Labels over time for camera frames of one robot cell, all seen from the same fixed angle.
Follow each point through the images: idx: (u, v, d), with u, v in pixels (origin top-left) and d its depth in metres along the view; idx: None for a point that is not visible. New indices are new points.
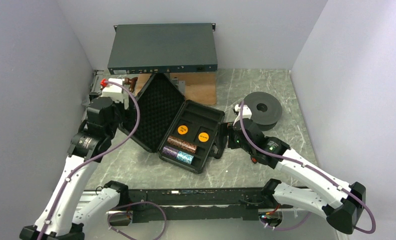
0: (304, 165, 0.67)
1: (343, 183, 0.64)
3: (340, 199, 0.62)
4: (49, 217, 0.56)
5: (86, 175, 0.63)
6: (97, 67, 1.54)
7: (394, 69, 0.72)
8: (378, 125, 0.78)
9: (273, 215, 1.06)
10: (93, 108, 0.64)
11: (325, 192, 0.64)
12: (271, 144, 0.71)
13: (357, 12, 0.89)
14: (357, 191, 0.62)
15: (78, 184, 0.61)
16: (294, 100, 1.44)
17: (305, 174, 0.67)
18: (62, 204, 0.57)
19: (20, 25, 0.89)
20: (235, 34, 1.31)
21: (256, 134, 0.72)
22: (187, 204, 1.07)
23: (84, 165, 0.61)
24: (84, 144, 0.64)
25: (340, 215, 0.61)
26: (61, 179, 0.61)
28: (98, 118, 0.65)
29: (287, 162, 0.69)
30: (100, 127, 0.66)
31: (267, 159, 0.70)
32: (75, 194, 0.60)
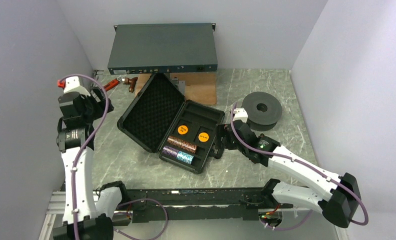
0: (293, 159, 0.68)
1: (333, 175, 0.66)
3: (329, 190, 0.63)
4: (74, 206, 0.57)
5: (88, 161, 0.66)
6: (97, 67, 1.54)
7: (394, 70, 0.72)
8: (378, 126, 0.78)
9: (273, 215, 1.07)
10: (64, 102, 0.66)
11: (315, 184, 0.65)
12: (263, 143, 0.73)
13: (356, 12, 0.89)
14: (346, 182, 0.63)
15: (86, 170, 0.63)
16: (294, 100, 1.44)
17: (295, 168, 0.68)
18: (82, 191, 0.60)
19: (20, 25, 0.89)
20: (235, 34, 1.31)
21: (247, 134, 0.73)
22: (187, 204, 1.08)
23: (84, 149, 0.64)
24: (73, 136, 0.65)
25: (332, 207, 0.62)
26: (68, 174, 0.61)
28: (73, 108, 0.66)
29: (277, 158, 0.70)
30: (80, 117, 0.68)
31: (260, 157, 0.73)
32: (86, 179, 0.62)
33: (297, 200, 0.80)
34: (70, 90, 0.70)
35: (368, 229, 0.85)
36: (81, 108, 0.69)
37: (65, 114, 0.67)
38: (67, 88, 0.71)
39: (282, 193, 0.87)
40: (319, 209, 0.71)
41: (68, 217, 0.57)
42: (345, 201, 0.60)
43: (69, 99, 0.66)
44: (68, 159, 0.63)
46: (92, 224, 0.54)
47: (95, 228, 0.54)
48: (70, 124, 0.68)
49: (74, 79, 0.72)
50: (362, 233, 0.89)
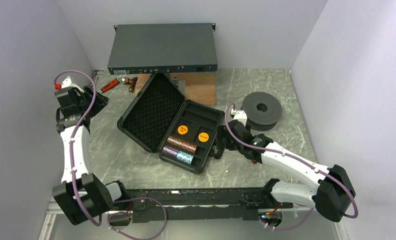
0: (283, 153, 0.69)
1: (322, 166, 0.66)
3: (316, 181, 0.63)
4: (73, 166, 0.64)
5: (85, 136, 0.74)
6: (97, 67, 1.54)
7: (394, 70, 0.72)
8: (378, 126, 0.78)
9: (273, 215, 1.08)
10: (61, 93, 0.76)
11: (304, 177, 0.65)
12: (256, 140, 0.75)
13: (356, 12, 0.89)
14: (335, 173, 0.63)
15: (83, 142, 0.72)
16: (294, 100, 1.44)
17: (286, 161, 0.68)
18: (79, 157, 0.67)
19: (20, 25, 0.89)
20: (235, 34, 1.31)
21: (242, 132, 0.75)
22: (187, 204, 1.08)
23: (80, 126, 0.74)
24: (70, 120, 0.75)
25: (321, 199, 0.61)
26: (66, 144, 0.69)
28: (69, 98, 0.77)
29: (269, 153, 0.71)
30: (75, 105, 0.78)
31: (253, 154, 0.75)
32: (83, 148, 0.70)
33: (294, 198, 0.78)
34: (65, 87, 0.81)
35: (369, 229, 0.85)
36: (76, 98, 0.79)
37: (62, 104, 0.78)
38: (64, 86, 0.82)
39: (280, 191, 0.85)
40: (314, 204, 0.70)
41: (66, 177, 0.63)
42: (334, 193, 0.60)
43: (65, 90, 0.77)
44: (66, 134, 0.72)
46: (89, 179, 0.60)
47: (92, 182, 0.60)
48: (66, 112, 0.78)
49: (67, 79, 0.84)
50: (362, 233, 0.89)
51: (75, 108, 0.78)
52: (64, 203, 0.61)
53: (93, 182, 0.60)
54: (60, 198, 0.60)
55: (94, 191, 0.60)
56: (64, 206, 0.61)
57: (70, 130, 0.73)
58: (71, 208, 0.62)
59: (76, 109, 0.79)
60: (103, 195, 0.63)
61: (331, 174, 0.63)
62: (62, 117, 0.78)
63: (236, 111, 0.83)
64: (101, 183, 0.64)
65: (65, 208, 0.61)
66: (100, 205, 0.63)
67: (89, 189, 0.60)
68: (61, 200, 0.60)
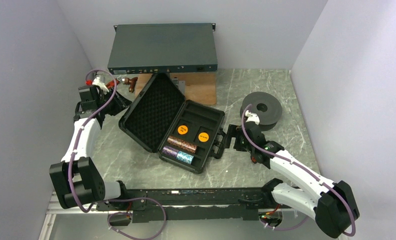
0: (292, 162, 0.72)
1: (327, 180, 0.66)
3: (319, 192, 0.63)
4: (75, 148, 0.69)
5: (94, 129, 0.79)
6: (97, 67, 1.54)
7: (394, 70, 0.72)
8: (378, 127, 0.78)
9: (273, 215, 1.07)
10: (83, 89, 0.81)
11: (308, 187, 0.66)
12: (268, 145, 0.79)
13: (356, 12, 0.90)
14: (340, 189, 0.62)
15: (91, 132, 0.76)
16: (294, 100, 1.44)
17: (293, 170, 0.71)
18: (83, 143, 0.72)
19: (20, 25, 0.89)
20: (234, 34, 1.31)
21: (257, 135, 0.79)
22: (187, 204, 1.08)
23: (92, 119, 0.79)
24: (86, 114, 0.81)
25: (321, 211, 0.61)
26: (75, 131, 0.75)
28: (90, 94, 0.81)
29: (277, 159, 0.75)
30: (94, 101, 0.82)
31: (263, 158, 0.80)
32: (89, 137, 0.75)
33: (293, 202, 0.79)
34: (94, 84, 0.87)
35: (369, 230, 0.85)
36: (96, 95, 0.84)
37: (82, 98, 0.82)
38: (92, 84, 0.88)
39: (281, 193, 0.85)
40: (313, 215, 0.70)
41: (66, 157, 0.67)
42: (335, 206, 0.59)
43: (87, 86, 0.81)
44: (78, 123, 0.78)
46: (84, 161, 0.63)
47: (87, 165, 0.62)
48: (84, 106, 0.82)
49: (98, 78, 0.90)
50: (362, 234, 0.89)
51: (93, 104, 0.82)
52: (57, 182, 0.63)
53: (87, 167, 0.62)
54: (54, 176, 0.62)
55: (87, 175, 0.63)
56: (57, 186, 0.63)
57: (83, 120, 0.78)
58: (63, 188, 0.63)
59: (94, 105, 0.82)
60: (95, 180, 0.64)
61: (335, 189, 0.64)
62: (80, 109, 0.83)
63: (250, 114, 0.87)
64: (95, 170, 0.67)
65: (57, 188, 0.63)
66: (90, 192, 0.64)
67: (82, 172, 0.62)
68: (55, 178, 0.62)
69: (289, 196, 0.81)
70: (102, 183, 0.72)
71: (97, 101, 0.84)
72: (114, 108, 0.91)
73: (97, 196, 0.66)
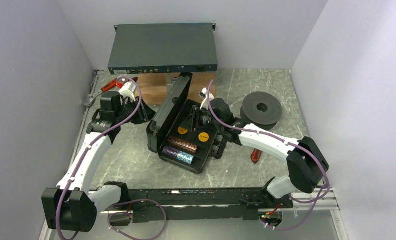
0: (258, 132, 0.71)
1: (291, 139, 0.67)
3: (286, 152, 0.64)
4: (73, 175, 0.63)
5: (103, 146, 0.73)
6: (97, 67, 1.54)
7: (395, 70, 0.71)
8: (378, 127, 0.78)
9: (273, 215, 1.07)
10: (104, 98, 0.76)
11: (277, 150, 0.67)
12: (236, 123, 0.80)
13: (357, 12, 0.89)
14: (305, 144, 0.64)
15: (98, 152, 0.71)
16: (294, 100, 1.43)
17: (261, 139, 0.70)
18: (84, 168, 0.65)
19: (20, 25, 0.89)
20: (235, 34, 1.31)
21: (227, 114, 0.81)
22: (187, 204, 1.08)
23: (103, 136, 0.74)
24: (100, 126, 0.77)
25: (292, 169, 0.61)
26: (81, 149, 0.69)
28: (109, 105, 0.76)
29: (245, 133, 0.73)
30: (112, 112, 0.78)
31: (233, 136, 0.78)
32: (93, 161, 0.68)
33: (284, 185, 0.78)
34: (122, 92, 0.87)
35: (369, 230, 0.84)
36: (116, 105, 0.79)
37: (101, 107, 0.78)
38: (121, 89, 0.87)
39: (273, 184, 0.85)
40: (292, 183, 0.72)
41: (62, 183, 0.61)
42: (303, 162, 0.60)
43: (109, 95, 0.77)
44: (88, 139, 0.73)
46: (78, 193, 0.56)
47: (78, 199, 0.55)
48: (102, 116, 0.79)
49: (129, 83, 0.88)
50: (362, 234, 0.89)
51: (111, 115, 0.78)
52: (46, 206, 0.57)
53: (77, 201, 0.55)
54: (45, 201, 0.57)
55: (75, 209, 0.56)
56: (46, 209, 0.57)
57: (94, 136, 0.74)
58: (52, 213, 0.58)
59: (112, 117, 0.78)
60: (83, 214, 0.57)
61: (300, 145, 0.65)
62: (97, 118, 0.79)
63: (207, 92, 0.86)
64: (89, 201, 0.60)
65: (46, 211, 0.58)
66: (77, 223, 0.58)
67: (72, 205, 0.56)
68: (45, 203, 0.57)
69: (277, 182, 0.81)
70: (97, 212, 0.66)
71: (115, 112, 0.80)
72: (135, 118, 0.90)
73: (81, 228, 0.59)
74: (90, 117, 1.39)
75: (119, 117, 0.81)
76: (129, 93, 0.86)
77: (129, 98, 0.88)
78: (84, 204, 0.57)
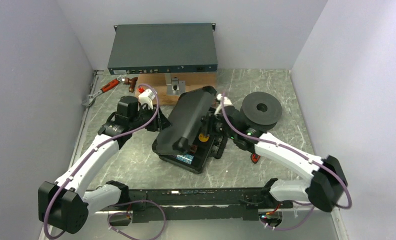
0: (277, 144, 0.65)
1: (315, 157, 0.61)
3: (310, 171, 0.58)
4: (72, 174, 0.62)
5: (109, 150, 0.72)
6: (97, 67, 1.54)
7: (395, 70, 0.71)
8: (378, 127, 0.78)
9: (273, 215, 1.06)
10: (123, 102, 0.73)
11: (299, 168, 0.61)
12: (250, 130, 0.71)
13: (357, 12, 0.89)
14: (329, 164, 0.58)
15: (103, 155, 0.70)
16: (294, 100, 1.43)
17: (281, 153, 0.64)
18: (84, 169, 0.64)
19: (20, 25, 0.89)
20: (235, 34, 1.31)
21: (238, 120, 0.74)
22: (187, 204, 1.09)
23: (112, 140, 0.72)
24: (112, 129, 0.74)
25: (314, 190, 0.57)
26: (87, 149, 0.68)
28: (126, 110, 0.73)
29: (262, 143, 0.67)
30: (127, 118, 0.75)
31: (247, 144, 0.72)
32: (95, 164, 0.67)
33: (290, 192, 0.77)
34: (141, 98, 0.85)
35: (368, 230, 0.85)
36: (133, 111, 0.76)
37: (118, 110, 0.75)
38: (141, 94, 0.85)
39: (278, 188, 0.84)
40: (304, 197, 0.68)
41: (60, 179, 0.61)
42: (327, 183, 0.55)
43: (127, 100, 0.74)
44: (97, 140, 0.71)
46: (73, 194, 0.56)
47: (71, 200, 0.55)
48: (116, 120, 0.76)
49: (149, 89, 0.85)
50: (362, 234, 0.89)
51: (125, 120, 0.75)
52: (40, 200, 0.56)
53: (71, 202, 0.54)
54: (40, 194, 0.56)
55: (67, 209, 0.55)
56: (39, 201, 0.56)
57: (103, 138, 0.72)
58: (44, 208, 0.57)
59: (126, 122, 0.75)
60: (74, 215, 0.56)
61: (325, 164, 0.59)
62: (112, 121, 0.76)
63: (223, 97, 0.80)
64: (81, 203, 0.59)
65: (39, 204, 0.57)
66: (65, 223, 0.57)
67: (64, 205, 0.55)
68: (40, 196, 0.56)
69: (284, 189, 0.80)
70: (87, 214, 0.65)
71: (130, 118, 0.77)
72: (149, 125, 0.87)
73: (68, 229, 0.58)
74: (89, 117, 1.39)
75: (133, 123, 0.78)
76: (149, 101, 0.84)
77: (148, 105, 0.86)
78: (77, 205, 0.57)
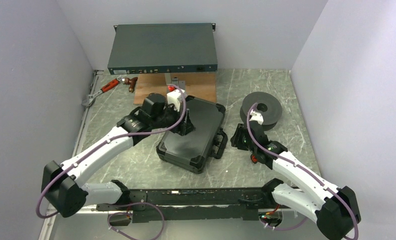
0: (295, 164, 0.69)
1: (331, 185, 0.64)
3: (323, 197, 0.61)
4: (78, 161, 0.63)
5: (122, 146, 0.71)
6: (97, 67, 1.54)
7: (394, 71, 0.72)
8: (378, 127, 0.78)
9: (273, 215, 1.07)
10: (150, 99, 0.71)
11: (312, 191, 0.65)
12: (271, 145, 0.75)
13: (357, 12, 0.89)
14: (344, 194, 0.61)
15: (113, 149, 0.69)
16: (294, 100, 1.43)
17: (296, 172, 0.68)
18: (91, 159, 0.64)
19: (19, 25, 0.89)
20: (234, 34, 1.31)
21: (260, 135, 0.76)
22: (187, 204, 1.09)
23: (127, 136, 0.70)
24: (131, 125, 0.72)
25: (324, 215, 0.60)
26: (101, 139, 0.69)
28: (150, 108, 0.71)
29: (281, 161, 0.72)
30: (149, 117, 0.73)
31: (266, 159, 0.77)
32: (104, 156, 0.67)
33: (293, 204, 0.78)
34: (170, 97, 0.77)
35: (368, 229, 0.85)
36: (157, 111, 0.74)
37: (143, 106, 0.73)
38: (172, 93, 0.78)
39: (282, 195, 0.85)
40: (311, 217, 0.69)
41: (67, 162, 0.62)
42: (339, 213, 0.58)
43: (154, 99, 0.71)
44: (113, 131, 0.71)
46: (71, 182, 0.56)
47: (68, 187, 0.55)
48: (140, 116, 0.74)
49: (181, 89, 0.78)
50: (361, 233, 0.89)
51: (147, 118, 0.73)
52: (45, 177, 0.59)
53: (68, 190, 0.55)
54: (46, 172, 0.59)
55: (64, 193, 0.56)
56: (45, 178, 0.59)
57: (119, 131, 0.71)
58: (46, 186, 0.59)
59: (147, 120, 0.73)
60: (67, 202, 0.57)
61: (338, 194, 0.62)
62: (135, 117, 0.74)
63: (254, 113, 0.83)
64: (80, 192, 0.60)
65: (44, 181, 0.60)
66: (58, 207, 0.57)
67: (62, 190, 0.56)
68: (46, 173, 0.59)
69: (289, 197, 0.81)
70: (83, 203, 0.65)
71: (153, 117, 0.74)
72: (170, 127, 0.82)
73: (61, 213, 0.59)
74: (89, 117, 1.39)
75: (155, 122, 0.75)
76: (178, 103, 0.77)
77: (174, 106, 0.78)
78: (74, 193, 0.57)
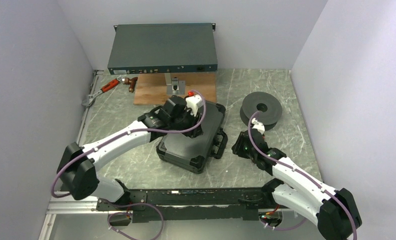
0: (294, 169, 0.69)
1: (329, 187, 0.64)
3: (321, 200, 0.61)
4: (99, 146, 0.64)
5: (140, 140, 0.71)
6: (97, 67, 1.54)
7: (394, 71, 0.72)
8: (378, 127, 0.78)
9: (273, 215, 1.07)
10: (172, 100, 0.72)
11: (310, 194, 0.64)
12: (271, 152, 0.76)
13: (357, 12, 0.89)
14: (341, 196, 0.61)
15: (131, 142, 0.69)
16: (294, 100, 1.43)
17: (295, 176, 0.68)
18: (110, 146, 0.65)
19: (19, 25, 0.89)
20: (234, 34, 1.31)
21: (259, 142, 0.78)
22: (187, 204, 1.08)
23: (146, 131, 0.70)
24: (150, 121, 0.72)
25: (323, 218, 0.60)
26: (122, 129, 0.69)
28: (171, 108, 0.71)
29: (280, 166, 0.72)
30: (169, 117, 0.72)
31: (266, 165, 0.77)
32: (122, 146, 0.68)
33: (295, 206, 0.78)
34: (189, 102, 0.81)
35: (367, 229, 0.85)
36: (178, 112, 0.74)
37: (165, 105, 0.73)
38: (191, 98, 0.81)
39: (283, 196, 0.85)
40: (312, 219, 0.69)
41: (88, 145, 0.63)
42: (338, 215, 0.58)
43: (177, 100, 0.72)
44: (133, 125, 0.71)
46: (89, 165, 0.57)
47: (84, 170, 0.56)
48: (160, 114, 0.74)
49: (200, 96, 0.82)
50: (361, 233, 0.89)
51: (167, 118, 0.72)
52: (65, 157, 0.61)
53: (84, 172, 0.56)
54: (67, 151, 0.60)
55: (80, 175, 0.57)
56: (64, 157, 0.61)
57: (139, 126, 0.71)
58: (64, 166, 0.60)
59: (166, 120, 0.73)
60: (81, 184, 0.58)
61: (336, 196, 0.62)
62: (154, 115, 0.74)
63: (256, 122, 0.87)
64: (94, 177, 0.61)
65: (63, 160, 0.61)
66: (71, 187, 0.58)
67: (78, 171, 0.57)
68: (66, 152, 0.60)
69: (290, 199, 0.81)
70: (94, 189, 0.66)
71: (173, 117, 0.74)
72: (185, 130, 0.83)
73: (73, 193, 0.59)
74: (89, 117, 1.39)
75: (173, 123, 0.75)
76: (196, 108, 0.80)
77: (191, 111, 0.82)
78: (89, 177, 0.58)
